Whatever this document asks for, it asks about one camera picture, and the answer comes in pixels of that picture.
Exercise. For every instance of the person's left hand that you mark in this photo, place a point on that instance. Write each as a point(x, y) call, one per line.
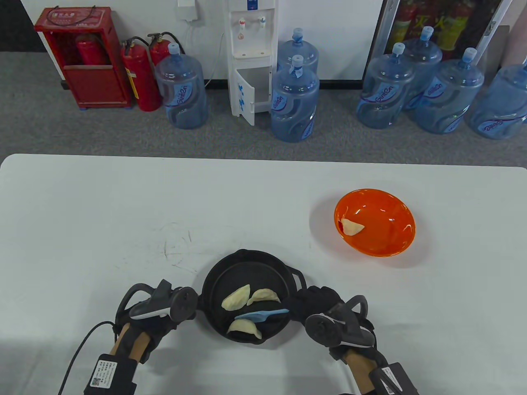
point(158, 331)

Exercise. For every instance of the person's right hand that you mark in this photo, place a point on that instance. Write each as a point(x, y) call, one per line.
point(315, 300)

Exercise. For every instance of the pale yellow dumpling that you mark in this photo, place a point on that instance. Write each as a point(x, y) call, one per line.
point(265, 295)
point(236, 299)
point(352, 227)
point(245, 328)

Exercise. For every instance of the blue dessert shovel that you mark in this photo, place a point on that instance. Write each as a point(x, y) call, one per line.
point(255, 316)

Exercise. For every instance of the black frying pan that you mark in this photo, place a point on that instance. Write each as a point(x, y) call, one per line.
point(230, 271)

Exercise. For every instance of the orange plastic bowl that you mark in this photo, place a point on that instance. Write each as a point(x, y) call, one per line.
point(383, 230)

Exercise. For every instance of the person's right forearm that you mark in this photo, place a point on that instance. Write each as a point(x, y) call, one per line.
point(362, 372)

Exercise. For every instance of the person's left forearm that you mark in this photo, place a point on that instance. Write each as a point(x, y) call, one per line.
point(134, 345)

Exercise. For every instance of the black right hand controller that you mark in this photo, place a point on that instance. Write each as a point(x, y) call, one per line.
point(323, 331)

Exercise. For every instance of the black hand controller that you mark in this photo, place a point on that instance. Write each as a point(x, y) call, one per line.
point(181, 304)
point(323, 331)

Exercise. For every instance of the black left hand controller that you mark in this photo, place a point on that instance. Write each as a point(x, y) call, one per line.
point(181, 304)

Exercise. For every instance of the black left wrist box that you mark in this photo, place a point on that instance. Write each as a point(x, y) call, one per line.
point(109, 374)

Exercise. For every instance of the black wrist box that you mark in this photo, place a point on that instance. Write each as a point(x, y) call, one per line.
point(109, 374)
point(395, 378)

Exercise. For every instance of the black right wrist box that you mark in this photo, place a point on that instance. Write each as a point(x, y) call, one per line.
point(395, 378)

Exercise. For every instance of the blue water jug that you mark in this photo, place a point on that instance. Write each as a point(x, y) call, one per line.
point(385, 90)
point(181, 94)
point(294, 107)
point(502, 107)
point(448, 98)
point(306, 51)
point(426, 53)

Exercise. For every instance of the large red fire extinguisher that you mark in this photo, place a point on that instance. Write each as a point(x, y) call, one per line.
point(142, 82)

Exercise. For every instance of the red fire extinguisher cabinet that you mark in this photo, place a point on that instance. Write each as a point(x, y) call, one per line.
point(96, 86)

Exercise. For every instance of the white water dispenser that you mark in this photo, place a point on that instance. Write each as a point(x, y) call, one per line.
point(251, 41)

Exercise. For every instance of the small red fire extinguisher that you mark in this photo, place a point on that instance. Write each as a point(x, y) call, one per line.
point(158, 51)

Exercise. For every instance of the red extinguisher inside cabinet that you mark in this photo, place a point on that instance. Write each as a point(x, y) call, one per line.
point(90, 51)

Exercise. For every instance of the white framed dark poster board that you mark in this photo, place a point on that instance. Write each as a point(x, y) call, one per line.
point(448, 24)

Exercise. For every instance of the pale pink board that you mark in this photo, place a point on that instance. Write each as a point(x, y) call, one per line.
point(518, 45)

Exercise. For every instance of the white wall adapter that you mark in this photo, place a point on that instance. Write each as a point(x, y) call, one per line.
point(187, 10)

